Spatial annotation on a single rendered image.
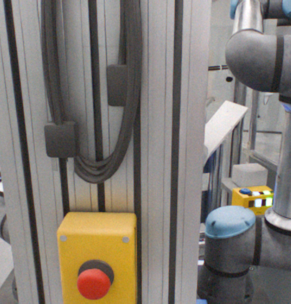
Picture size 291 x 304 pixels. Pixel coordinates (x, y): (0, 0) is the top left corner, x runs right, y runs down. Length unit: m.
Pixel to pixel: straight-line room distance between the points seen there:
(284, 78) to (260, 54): 0.06
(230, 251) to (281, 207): 0.16
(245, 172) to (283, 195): 1.24
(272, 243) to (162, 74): 0.57
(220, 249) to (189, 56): 0.57
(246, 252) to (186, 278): 0.39
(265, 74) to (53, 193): 0.47
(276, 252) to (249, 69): 0.41
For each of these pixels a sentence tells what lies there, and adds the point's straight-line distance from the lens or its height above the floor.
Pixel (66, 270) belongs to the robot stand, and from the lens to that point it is 0.42.
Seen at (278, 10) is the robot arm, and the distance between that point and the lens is 1.10.
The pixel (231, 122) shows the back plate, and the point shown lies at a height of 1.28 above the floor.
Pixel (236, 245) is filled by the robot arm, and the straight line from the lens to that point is 0.84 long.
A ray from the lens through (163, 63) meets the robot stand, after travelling 0.38.
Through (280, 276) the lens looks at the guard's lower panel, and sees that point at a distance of 2.29.
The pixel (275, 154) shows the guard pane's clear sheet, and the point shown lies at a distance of 2.13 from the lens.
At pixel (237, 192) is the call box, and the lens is 1.49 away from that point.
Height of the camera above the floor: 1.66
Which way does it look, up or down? 17 degrees down
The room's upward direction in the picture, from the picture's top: straight up
